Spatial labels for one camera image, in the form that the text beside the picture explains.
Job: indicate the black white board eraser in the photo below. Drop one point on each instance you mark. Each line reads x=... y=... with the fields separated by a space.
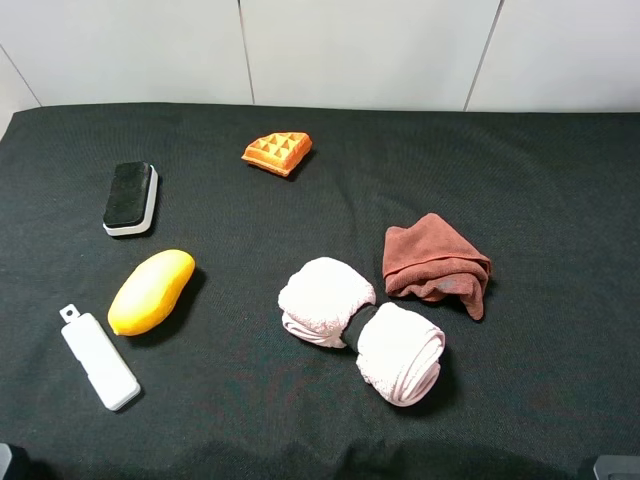
x=131 y=202

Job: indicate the pink rolled towel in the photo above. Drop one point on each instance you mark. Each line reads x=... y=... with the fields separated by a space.
x=329 y=304

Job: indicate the orange waffle piece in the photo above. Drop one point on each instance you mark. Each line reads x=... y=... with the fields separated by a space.
x=278 y=152

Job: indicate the black table cloth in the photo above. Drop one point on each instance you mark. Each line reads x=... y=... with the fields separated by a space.
x=542 y=386

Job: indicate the black band on towel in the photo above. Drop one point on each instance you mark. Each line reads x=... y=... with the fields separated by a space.
x=353 y=330

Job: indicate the brown folded cloth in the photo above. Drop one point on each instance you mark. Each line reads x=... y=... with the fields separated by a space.
x=431 y=261

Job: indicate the yellow mango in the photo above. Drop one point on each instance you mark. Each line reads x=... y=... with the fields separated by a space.
x=150 y=293

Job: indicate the white plastic case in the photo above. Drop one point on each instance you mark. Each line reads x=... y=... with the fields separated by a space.
x=109 y=375

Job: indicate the grey block bottom right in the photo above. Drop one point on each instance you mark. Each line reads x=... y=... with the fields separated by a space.
x=617 y=467

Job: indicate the grey block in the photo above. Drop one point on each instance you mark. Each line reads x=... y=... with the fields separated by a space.
x=617 y=467
x=6 y=459

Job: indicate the grey block bottom left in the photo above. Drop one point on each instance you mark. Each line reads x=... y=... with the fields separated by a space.
x=6 y=459

